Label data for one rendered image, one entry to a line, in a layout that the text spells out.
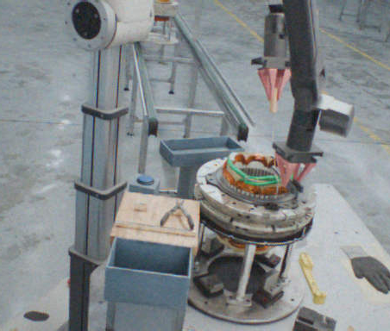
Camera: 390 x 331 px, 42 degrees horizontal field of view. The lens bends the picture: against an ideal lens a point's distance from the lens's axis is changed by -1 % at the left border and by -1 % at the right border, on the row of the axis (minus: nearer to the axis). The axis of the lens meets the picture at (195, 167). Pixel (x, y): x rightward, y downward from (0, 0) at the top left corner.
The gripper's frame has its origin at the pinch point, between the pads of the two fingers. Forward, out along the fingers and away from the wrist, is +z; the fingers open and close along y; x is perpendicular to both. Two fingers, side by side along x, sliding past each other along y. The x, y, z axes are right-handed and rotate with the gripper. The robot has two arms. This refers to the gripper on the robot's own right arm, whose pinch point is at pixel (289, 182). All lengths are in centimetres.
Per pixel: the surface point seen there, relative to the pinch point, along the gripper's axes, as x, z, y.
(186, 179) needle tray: 43.3, 21.1, -7.5
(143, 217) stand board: 6.7, 11.1, -32.5
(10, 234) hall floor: 163, 115, -57
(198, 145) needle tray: 51, 12, -2
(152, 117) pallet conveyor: 145, 38, 12
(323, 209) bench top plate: 46, 38, 51
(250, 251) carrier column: 1.3, 19.7, -5.7
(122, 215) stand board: 8.1, 11.2, -37.1
